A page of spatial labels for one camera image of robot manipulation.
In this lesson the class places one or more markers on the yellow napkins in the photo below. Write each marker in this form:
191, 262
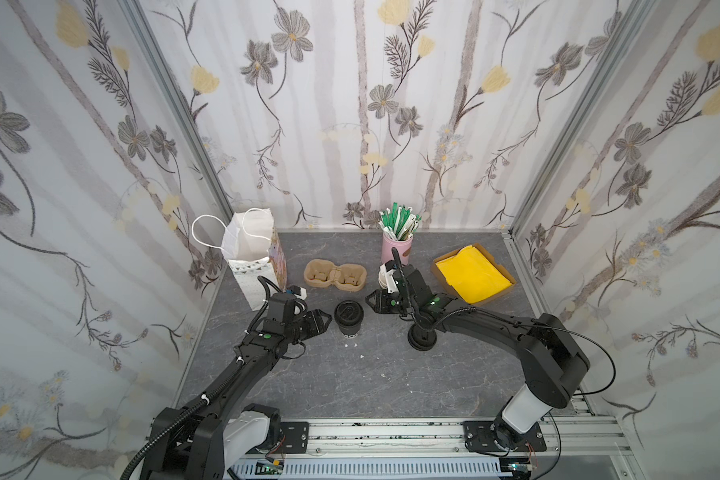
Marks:
473, 273

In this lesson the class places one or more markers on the pink cup holder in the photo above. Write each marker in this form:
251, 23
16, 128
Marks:
403, 248

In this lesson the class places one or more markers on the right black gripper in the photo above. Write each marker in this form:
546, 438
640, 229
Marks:
393, 295

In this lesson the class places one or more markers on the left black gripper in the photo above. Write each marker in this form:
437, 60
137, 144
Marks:
308, 321

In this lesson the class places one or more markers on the aluminium mounting rail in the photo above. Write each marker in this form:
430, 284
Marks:
561, 447

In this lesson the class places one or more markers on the stack of black lids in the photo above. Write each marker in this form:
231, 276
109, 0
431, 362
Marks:
420, 339

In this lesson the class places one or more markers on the black paper coffee cup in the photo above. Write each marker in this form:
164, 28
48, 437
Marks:
349, 330

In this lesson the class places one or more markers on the black cup lid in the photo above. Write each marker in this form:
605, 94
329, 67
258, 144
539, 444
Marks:
348, 313

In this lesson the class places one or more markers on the green white straw bundle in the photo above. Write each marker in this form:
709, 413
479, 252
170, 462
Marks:
399, 223

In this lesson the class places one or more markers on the brown cardboard tray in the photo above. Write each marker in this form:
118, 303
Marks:
450, 282

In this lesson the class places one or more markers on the white cartoon paper gift bag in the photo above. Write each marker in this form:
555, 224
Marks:
251, 247

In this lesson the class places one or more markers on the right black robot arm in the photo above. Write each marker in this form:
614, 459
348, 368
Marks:
552, 362

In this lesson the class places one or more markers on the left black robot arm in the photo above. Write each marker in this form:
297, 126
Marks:
216, 396

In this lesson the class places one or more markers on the brown pulp cup carrier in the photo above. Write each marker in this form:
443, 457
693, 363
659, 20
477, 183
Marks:
320, 273

